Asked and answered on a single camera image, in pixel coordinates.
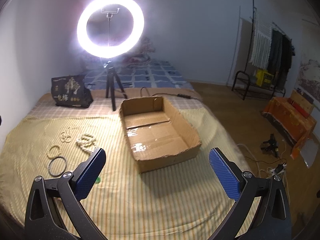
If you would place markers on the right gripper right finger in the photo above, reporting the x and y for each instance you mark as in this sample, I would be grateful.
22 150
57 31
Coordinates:
272 219

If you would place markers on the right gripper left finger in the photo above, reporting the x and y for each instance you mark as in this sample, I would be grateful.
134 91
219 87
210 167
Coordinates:
42 216

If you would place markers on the dark blue bangle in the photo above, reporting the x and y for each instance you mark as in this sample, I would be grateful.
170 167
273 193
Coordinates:
57 166

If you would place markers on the white power strip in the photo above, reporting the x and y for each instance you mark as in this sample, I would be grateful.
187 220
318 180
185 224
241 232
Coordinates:
279 170

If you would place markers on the black clamp tool on floor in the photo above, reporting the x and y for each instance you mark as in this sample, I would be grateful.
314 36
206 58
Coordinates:
271 145

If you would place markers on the yellow striped bed cloth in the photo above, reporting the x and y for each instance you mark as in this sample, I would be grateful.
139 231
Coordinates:
183 201

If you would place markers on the orange cardboard box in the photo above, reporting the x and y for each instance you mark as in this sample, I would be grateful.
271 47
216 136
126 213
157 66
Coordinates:
297 127

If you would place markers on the pink plaid bed sheet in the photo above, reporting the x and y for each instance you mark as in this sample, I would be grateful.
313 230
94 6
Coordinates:
180 98

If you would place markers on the black snack bag gold print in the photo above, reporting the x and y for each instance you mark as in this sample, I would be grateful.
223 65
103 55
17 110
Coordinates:
70 91

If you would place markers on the open cardboard box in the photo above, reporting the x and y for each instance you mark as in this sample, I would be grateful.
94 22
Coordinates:
157 134

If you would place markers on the black tripod stand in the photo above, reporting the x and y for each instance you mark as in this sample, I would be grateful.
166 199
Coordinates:
112 78

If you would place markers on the black metal clothes rack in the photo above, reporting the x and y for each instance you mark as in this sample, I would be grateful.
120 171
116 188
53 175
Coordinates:
268 60

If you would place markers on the blue patterned blanket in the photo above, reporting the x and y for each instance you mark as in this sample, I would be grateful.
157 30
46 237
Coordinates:
153 74

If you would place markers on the folded floral quilt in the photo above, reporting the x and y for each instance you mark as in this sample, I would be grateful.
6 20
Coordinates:
139 54

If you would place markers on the white ring light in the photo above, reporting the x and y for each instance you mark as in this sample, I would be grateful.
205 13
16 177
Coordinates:
109 28

